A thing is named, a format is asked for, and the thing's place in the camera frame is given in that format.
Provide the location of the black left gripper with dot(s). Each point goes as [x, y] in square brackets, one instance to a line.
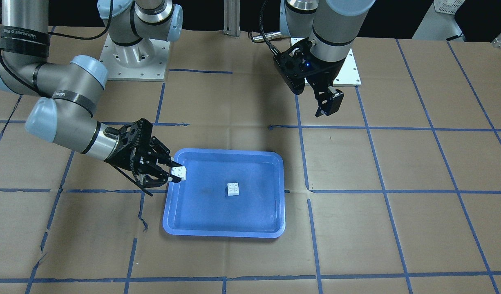
[320, 77]

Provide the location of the white basket in background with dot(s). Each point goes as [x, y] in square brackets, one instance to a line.
[447, 6]

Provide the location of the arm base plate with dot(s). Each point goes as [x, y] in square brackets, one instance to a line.
[146, 61]
[349, 73]

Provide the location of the centre aluminium frame post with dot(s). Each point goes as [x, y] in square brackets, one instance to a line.
[231, 17]

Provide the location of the white block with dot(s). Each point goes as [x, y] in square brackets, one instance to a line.
[233, 189]
[179, 171]

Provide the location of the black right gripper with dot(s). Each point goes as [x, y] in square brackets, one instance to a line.
[122, 157]

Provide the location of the blue plastic tray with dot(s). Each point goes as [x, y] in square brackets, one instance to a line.
[200, 206]

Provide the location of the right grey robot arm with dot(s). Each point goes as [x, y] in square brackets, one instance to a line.
[69, 94]

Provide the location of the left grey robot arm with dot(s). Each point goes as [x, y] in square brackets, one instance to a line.
[326, 29]

